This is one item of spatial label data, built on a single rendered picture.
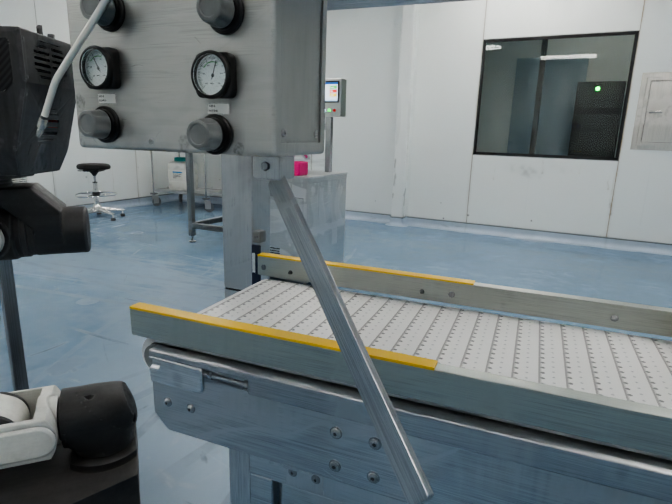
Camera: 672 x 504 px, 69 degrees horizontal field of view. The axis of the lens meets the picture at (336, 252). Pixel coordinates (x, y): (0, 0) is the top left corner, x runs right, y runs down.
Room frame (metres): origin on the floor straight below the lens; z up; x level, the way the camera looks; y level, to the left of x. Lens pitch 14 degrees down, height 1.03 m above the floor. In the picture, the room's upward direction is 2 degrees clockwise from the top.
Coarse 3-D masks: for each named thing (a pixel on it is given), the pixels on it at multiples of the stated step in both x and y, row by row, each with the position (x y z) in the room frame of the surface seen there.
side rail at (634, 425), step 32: (160, 320) 0.49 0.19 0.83; (224, 352) 0.46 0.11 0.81; (256, 352) 0.45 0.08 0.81; (288, 352) 0.43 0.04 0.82; (320, 352) 0.42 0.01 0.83; (352, 384) 0.41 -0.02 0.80; (384, 384) 0.40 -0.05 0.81; (416, 384) 0.39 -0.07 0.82; (448, 384) 0.38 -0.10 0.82; (480, 384) 0.37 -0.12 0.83; (512, 384) 0.36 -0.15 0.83; (544, 384) 0.36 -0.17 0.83; (512, 416) 0.36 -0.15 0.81; (544, 416) 0.35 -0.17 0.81; (576, 416) 0.34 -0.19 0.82; (608, 416) 0.33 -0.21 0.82; (640, 416) 0.32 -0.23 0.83; (640, 448) 0.32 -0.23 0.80
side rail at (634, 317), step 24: (264, 264) 0.76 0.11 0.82; (288, 264) 0.74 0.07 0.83; (360, 288) 0.69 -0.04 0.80; (384, 288) 0.68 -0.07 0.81; (408, 288) 0.67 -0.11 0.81; (432, 288) 0.65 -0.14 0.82; (456, 288) 0.64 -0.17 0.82; (480, 288) 0.63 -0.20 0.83; (504, 288) 0.62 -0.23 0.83; (528, 312) 0.61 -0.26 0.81; (552, 312) 0.60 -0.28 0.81; (576, 312) 0.59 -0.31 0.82; (600, 312) 0.58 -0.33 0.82; (624, 312) 0.57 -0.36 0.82; (648, 312) 0.56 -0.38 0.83
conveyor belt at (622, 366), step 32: (256, 288) 0.70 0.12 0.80; (288, 288) 0.71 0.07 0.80; (256, 320) 0.57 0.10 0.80; (288, 320) 0.58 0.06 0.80; (320, 320) 0.58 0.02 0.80; (384, 320) 0.59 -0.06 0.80; (416, 320) 0.59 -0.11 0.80; (448, 320) 0.59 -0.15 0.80; (480, 320) 0.59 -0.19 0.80; (512, 320) 0.60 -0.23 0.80; (416, 352) 0.49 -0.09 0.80; (448, 352) 0.50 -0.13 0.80; (480, 352) 0.50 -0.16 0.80; (512, 352) 0.50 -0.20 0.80; (544, 352) 0.50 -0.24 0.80; (576, 352) 0.51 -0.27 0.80; (608, 352) 0.51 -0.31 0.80; (640, 352) 0.51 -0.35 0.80; (576, 384) 0.43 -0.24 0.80; (608, 384) 0.43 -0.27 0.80; (640, 384) 0.44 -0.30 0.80; (480, 416) 0.38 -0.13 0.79
